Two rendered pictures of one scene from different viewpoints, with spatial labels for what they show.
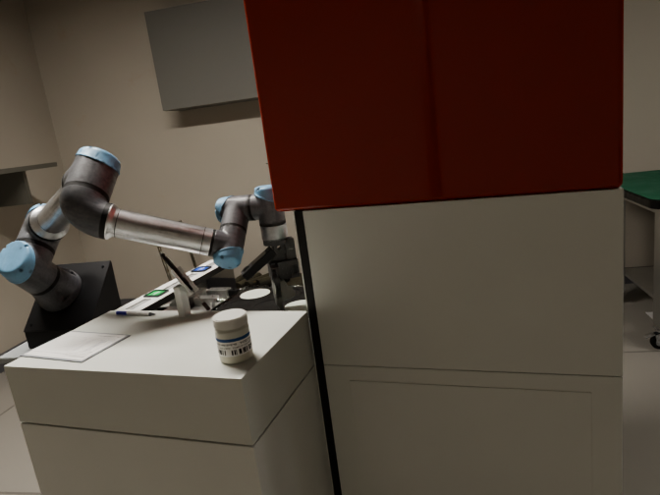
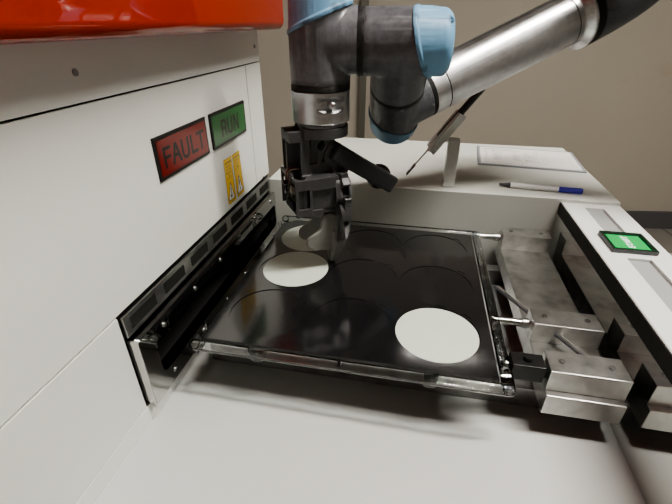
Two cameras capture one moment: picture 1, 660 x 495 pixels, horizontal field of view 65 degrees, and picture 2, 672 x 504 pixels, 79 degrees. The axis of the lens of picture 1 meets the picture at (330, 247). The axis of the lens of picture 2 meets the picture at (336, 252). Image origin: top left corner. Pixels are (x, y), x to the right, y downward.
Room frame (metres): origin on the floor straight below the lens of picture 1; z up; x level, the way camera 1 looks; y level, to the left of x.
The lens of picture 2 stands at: (2.00, 0.08, 1.23)
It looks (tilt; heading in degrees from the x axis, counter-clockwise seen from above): 30 degrees down; 171
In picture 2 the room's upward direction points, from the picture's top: straight up
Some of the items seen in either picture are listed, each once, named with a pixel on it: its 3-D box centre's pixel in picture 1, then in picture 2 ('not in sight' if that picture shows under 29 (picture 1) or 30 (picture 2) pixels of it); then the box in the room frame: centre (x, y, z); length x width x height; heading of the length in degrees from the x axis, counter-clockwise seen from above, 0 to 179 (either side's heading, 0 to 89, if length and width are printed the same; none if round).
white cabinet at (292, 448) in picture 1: (252, 458); not in sight; (1.46, 0.33, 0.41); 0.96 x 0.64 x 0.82; 159
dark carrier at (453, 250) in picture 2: (270, 305); (362, 277); (1.50, 0.20, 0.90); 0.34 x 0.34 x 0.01; 69
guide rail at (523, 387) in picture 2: not in sight; (393, 372); (1.63, 0.22, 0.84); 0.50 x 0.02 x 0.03; 69
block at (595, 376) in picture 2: (219, 292); (583, 373); (1.72, 0.40, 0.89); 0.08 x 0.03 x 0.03; 69
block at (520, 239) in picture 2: not in sight; (524, 239); (1.42, 0.52, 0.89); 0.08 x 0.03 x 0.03; 69
